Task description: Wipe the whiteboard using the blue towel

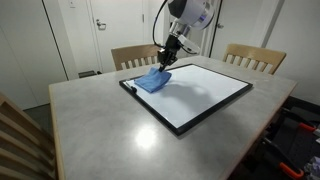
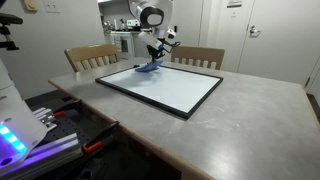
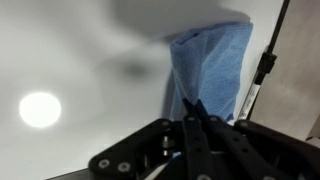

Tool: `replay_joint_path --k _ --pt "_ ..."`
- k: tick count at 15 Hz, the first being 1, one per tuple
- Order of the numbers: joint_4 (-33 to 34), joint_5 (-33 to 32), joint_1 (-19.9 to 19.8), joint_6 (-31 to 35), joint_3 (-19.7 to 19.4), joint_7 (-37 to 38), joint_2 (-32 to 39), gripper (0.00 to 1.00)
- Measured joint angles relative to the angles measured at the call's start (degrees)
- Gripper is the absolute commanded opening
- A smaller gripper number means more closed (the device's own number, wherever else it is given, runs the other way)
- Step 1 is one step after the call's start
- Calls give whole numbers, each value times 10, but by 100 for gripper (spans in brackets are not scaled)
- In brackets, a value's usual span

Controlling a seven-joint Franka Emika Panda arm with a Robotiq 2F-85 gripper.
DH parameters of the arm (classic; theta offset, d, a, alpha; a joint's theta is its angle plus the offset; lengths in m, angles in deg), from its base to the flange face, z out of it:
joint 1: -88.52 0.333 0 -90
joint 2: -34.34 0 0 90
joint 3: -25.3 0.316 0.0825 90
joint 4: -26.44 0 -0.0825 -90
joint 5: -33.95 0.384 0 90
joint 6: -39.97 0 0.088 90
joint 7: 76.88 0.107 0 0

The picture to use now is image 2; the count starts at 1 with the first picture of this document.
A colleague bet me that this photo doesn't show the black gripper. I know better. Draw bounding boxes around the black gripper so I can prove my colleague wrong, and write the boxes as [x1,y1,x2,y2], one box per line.
[147,45,164,61]

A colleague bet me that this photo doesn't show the blue microfiber towel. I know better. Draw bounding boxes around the blue microfiber towel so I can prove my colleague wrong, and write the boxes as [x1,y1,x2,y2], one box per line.
[135,60,163,72]

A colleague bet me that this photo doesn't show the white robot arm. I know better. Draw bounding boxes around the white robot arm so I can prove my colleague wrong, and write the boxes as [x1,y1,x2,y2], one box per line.
[128,0,176,62]

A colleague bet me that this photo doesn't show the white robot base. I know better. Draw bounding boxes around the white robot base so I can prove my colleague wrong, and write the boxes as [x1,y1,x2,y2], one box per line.
[0,60,47,175]

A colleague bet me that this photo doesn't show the black framed whiteboard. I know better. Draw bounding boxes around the black framed whiteboard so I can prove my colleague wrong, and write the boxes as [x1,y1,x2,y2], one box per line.
[95,66,223,120]

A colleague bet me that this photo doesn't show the white kitchen stove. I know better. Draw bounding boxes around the white kitchen stove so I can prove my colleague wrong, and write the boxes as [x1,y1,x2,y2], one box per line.
[111,31,135,60]

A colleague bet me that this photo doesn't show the right wooden chair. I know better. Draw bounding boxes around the right wooden chair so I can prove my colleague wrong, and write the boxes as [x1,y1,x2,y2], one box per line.
[171,46,225,70]

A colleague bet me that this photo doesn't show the wooden chair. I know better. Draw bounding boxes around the wooden chair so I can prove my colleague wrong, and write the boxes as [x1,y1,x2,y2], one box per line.
[171,46,225,70]
[64,44,120,72]

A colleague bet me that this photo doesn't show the left wooden chair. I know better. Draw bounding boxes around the left wooden chair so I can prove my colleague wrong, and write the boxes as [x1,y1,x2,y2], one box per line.
[64,44,120,72]

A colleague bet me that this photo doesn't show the black orange bar clamp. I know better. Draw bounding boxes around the black orange bar clamp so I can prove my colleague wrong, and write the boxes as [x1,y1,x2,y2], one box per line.
[82,121,120,155]

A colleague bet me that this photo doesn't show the black red bar clamp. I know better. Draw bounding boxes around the black red bar clamp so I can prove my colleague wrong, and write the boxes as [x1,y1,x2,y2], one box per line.
[52,100,82,117]

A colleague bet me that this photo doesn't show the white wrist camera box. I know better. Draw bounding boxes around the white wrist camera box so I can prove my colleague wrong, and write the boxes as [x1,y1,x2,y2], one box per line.
[138,32,161,50]

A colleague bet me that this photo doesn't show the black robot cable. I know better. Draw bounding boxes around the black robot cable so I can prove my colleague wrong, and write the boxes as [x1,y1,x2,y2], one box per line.
[159,37,182,54]

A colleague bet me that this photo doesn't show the silver door handle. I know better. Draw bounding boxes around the silver door handle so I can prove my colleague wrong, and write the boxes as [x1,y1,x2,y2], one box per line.
[249,26,261,38]

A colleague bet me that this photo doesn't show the aluminium extrusion rail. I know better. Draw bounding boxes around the aluminium extrusion rail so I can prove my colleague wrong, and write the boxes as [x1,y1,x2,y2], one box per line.
[0,133,83,180]

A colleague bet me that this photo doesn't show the beige wall thermostat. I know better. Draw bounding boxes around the beige wall thermostat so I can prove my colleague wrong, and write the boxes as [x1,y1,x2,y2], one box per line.
[22,0,38,12]

